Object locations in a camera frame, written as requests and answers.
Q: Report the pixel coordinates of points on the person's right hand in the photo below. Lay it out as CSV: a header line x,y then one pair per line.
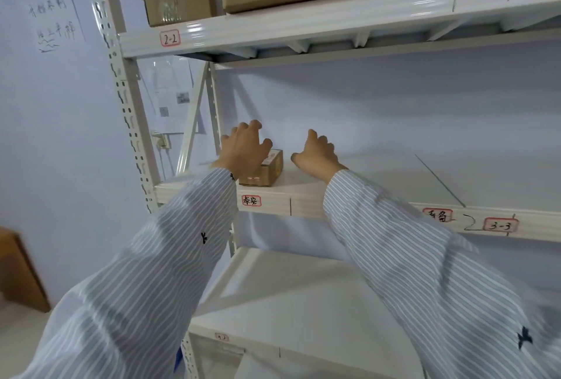
x,y
319,159

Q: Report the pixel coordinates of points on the person's left hand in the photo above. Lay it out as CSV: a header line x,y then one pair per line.
x,y
241,153

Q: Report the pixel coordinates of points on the person's left thumb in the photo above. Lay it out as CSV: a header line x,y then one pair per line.
x,y
267,149

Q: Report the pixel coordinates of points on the person's right thumb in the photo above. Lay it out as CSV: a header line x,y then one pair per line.
x,y
299,159

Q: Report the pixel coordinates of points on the person's right forearm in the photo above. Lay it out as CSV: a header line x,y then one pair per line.
x,y
416,269

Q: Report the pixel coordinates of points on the person's left forearm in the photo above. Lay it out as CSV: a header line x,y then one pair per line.
x,y
175,251

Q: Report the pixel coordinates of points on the small labelled cardboard box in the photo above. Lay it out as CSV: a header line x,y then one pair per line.
x,y
270,171

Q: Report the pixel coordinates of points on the red bordered white label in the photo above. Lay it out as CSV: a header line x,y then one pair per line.
x,y
221,337
170,39
438,215
251,200
501,225

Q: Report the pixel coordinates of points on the printed paper sheets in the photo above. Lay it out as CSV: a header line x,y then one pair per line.
x,y
168,85

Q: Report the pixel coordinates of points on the white metal shelf rack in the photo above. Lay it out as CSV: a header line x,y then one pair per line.
x,y
307,19

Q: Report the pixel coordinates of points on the small taped cardboard box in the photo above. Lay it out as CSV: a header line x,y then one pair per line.
x,y
179,6

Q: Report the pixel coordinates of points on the handwritten paper note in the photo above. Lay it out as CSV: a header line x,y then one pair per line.
x,y
52,19

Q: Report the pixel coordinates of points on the brown wooden furniture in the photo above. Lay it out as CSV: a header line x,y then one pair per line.
x,y
19,269

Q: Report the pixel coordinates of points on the white wall socket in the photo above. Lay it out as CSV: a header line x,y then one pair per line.
x,y
162,140

